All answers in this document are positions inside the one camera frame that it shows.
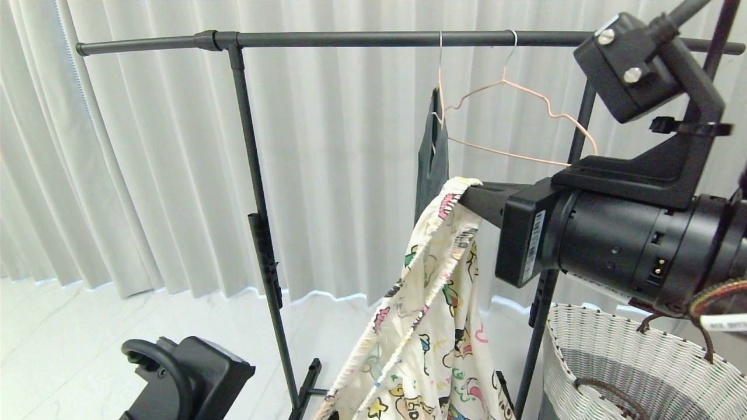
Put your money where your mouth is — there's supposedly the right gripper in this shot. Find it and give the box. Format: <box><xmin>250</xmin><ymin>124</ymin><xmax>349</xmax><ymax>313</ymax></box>
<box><xmin>495</xmin><ymin>178</ymin><xmax>710</xmax><ymax>316</ymax></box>

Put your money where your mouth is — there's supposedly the pink clothes hanger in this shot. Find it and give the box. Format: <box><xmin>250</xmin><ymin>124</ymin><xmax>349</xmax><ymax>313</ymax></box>
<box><xmin>431</xmin><ymin>30</ymin><xmax>447</xmax><ymax>155</ymax></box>
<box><xmin>445</xmin><ymin>29</ymin><xmax>599</xmax><ymax>168</ymax></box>

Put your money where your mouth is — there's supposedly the dark grey sleeveless top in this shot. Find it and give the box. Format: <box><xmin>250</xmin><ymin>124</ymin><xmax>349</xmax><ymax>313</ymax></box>
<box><xmin>414</xmin><ymin>87</ymin><xmax>450</xmax><ymax>225</ymax></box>

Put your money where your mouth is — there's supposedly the cream printed garment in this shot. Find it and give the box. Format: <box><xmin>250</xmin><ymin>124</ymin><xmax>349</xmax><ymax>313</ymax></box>
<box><xmin>315</xmin><ymin>177</ymin><xmax>517</xmax><ymax>420</ymax></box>

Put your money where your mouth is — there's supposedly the white laundry basket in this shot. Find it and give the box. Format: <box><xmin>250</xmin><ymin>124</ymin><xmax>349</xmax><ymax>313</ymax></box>
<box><xmin>537</xmin><ymin>303</ymin><xmax>747</xmax><ymax>420</ymax></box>

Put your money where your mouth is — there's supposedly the black clothes rack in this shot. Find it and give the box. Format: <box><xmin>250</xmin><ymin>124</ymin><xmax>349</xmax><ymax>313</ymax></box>
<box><xmin>76</xmin><ymin>29</ymin><xmax>746</xmax><ymax>420</ymax></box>

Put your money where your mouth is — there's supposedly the white curtain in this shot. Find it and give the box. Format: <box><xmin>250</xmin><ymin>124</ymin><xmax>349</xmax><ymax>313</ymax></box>
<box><xmin>0</xmin><ymin>0</ymin><xmax>747</xmax><ymax>307</ymax></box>

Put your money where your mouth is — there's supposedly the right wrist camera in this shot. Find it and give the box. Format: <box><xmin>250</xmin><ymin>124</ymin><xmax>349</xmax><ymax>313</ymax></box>
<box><xmin>551</xmin><ymin>12</ymin><xmax>733</xmax><ymax>211</ymax></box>

